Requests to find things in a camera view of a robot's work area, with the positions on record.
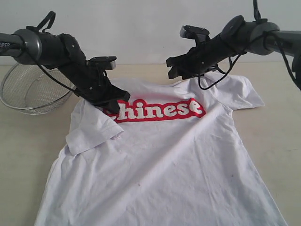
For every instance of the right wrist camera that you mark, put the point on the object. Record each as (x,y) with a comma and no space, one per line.
(198,34)

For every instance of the metal mesh basket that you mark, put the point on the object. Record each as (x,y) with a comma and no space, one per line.
(27,89)

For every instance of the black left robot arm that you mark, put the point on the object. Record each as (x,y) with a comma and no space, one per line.
(62,60)

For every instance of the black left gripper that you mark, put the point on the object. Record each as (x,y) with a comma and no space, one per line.
(93,84)

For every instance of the white t-shirt red print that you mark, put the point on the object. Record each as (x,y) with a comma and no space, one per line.
(171,157)

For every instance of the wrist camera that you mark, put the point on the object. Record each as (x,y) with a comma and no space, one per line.
(104,62)
(198,34)

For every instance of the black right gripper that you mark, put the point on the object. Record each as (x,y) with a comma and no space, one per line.
(199,58)

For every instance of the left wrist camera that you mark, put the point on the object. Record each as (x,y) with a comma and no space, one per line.
(104,62)

